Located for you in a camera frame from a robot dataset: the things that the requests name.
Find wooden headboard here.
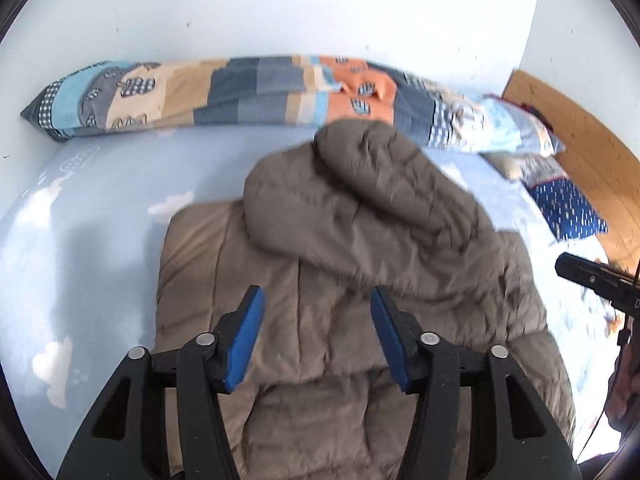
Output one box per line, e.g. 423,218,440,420
502,70,640,272

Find brown quilted puffer jacket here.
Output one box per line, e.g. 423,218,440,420
155,119,575,479

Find person right hand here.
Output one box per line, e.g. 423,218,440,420
604,346,639,428

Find black cable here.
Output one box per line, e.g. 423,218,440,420
577,253,640,466

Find patchwork patterned rolled blanket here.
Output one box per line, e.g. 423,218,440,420
21,55,564,157

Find light blue bed sheet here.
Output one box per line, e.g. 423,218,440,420
1,126,620,474

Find navy star pattern pillow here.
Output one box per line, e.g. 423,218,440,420
527,178,608,242

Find grey white printed pillow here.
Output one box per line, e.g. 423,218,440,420
483,152,567,186

